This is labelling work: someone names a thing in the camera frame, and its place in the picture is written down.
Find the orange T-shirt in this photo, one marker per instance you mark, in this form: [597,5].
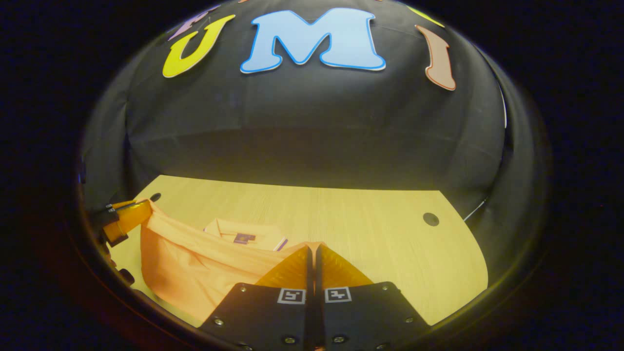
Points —
[195,273]

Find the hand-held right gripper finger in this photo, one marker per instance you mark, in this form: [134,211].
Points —
[308,292]
[319,292]

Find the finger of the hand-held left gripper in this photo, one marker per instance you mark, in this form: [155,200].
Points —
[127,202]
[129,219]

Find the black backdrop cloth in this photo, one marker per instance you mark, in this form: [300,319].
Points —
[312,131]

